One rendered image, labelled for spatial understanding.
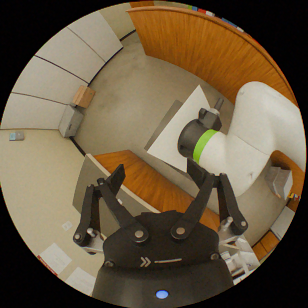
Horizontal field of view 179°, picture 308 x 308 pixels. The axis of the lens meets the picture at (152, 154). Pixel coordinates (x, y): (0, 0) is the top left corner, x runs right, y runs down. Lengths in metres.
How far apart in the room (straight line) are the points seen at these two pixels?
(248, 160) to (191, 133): 0.17
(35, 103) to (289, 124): 2.45
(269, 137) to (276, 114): 0.04
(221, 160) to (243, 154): 0.06
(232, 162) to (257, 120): 0.10
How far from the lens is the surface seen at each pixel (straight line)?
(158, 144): 0.28
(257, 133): 0.21
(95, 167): 0.71
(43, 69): 2.18
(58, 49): 2.21
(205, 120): 0.33
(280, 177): 2.58
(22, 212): 1.28
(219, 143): 0.26
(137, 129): 1.54
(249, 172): 0.23
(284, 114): 0.23
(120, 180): 0.18
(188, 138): 0.30
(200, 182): 0.15
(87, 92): 2.19
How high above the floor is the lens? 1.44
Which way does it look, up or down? 78 degrees down
